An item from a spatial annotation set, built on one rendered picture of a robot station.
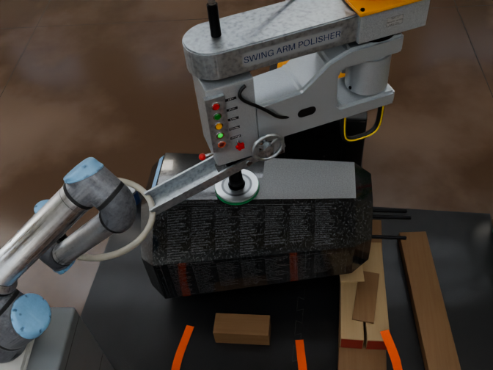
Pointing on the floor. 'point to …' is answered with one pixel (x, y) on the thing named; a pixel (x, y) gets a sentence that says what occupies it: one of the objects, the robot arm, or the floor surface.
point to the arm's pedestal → (67, 345)
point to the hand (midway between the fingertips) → (64, 257)
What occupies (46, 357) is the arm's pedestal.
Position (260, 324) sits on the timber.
